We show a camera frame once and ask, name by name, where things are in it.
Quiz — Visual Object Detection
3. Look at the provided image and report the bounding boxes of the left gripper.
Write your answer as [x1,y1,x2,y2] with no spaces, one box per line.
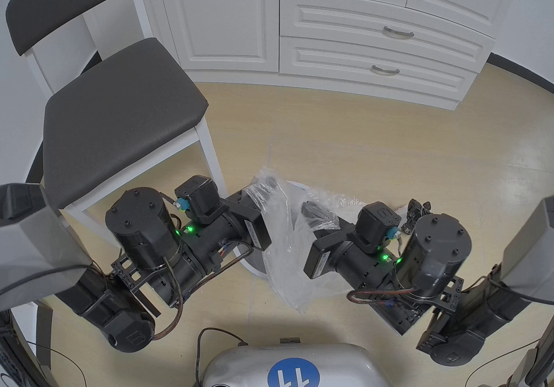
[178,177,282,265]

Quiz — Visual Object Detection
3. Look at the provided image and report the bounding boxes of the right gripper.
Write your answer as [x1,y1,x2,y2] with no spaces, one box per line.
[301,199,401,291]

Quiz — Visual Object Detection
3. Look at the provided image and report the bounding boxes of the clear plastic bag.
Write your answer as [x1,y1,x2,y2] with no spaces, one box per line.
[244,167,409,314]

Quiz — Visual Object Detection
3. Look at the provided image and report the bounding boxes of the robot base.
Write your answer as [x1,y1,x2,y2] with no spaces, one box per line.
[203,337,387,387]

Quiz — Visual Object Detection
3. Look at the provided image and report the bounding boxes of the white trash bin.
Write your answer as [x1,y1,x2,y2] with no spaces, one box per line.
[237,179,317,280]

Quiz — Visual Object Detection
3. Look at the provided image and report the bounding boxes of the crumpled black plastic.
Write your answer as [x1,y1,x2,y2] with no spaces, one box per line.
[400,198,434,232]

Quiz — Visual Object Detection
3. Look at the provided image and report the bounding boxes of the white chair dark grey seat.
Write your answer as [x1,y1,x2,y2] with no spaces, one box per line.
[5,0,231,247]

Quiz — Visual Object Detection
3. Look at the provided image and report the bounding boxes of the white wardrobe with drawers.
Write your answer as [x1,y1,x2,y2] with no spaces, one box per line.
[138,0,520,112]

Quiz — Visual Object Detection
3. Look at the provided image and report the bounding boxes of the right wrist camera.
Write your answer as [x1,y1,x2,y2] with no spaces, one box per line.
[357,201,401,254]

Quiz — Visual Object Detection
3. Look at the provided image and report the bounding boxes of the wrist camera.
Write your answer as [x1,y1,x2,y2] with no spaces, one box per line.
[357,201,401,254]
[174,175,229,226]

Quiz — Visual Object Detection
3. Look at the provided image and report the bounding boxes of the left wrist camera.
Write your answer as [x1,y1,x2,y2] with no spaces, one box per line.
[174,175,229,226]

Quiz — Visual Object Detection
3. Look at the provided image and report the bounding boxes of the black cable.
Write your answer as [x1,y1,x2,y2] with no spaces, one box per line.
[151,245,254,340]
[195,326,248,387]

